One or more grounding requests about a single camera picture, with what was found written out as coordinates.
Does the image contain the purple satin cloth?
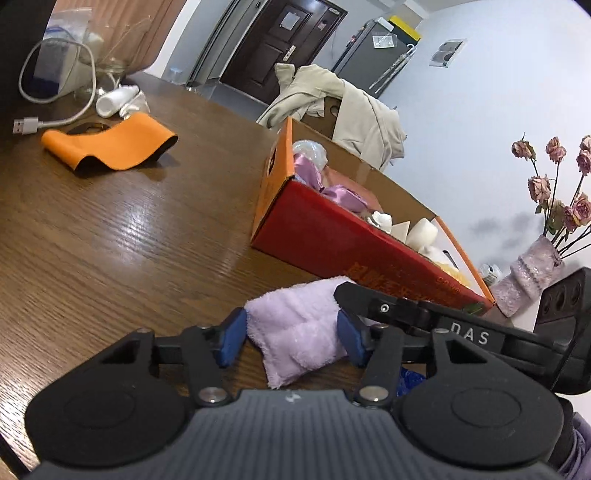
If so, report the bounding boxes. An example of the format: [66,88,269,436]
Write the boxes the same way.
[293,154,365,213]

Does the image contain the person's right forearm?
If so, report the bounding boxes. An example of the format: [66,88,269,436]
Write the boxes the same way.
[551,397,591,480]

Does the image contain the glass jar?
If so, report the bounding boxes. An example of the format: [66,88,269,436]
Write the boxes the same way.
[74,30,127,100]

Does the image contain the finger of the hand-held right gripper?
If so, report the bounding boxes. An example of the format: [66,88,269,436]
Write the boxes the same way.
[334,281,445,334]

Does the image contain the orange black band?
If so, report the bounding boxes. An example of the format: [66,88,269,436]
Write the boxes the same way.
[41,114,178,178]

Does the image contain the grey refrigerator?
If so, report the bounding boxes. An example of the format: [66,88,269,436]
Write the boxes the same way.
[332,18,416,100]

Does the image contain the blue patterned item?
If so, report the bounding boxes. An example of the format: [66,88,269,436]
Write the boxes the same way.
[397,367,428,398]

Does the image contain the brown cardboard box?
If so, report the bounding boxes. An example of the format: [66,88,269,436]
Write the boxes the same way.
[300,95,342,139]

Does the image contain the folded umbrella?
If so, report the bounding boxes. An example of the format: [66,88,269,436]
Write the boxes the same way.
[369,44,416,93]

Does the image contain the yellow box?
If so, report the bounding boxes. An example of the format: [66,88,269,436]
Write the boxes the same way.
[388,15,423,41]

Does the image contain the clear zip bag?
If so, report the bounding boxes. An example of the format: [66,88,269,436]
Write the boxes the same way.
[34,9,93,95]

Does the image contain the white bottle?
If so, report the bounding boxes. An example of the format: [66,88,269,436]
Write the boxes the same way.
[96,86,141,117]

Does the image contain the lilac glass vase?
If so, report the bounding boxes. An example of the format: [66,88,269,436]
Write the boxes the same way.
[489,234,566,318]

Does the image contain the yellow plush toy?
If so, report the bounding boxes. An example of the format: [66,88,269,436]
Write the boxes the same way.
[436,261,467,282]

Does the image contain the orange cardboard box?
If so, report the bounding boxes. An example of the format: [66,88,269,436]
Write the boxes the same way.
[249,116,497,317]

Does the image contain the lilac terry towel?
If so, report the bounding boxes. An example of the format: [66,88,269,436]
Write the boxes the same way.
[244,275,349,391]

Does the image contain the white plush toy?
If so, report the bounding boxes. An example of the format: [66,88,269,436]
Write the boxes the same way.
[422,246,458,268]

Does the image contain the black paper bag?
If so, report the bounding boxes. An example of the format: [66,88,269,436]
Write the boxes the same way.
[0,0,58,121]

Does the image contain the beige jacket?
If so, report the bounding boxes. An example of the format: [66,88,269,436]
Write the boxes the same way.
[256,64,407,172]

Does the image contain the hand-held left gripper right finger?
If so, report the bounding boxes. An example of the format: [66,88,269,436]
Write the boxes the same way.
[336,310,504,409]

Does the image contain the dried pink roses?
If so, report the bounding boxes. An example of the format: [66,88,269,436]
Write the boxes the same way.
[510,131,591,259]

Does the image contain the white usb cable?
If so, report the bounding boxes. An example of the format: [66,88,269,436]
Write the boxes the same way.
[12,39,100,136]

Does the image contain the clear plastic bag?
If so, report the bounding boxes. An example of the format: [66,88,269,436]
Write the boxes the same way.
[292,140,329,167]

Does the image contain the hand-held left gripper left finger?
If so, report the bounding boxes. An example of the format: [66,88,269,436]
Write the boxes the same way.
[88,307,249,408]

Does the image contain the dark brown door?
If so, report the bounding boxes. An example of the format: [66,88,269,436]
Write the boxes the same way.
[219,0,348,107]

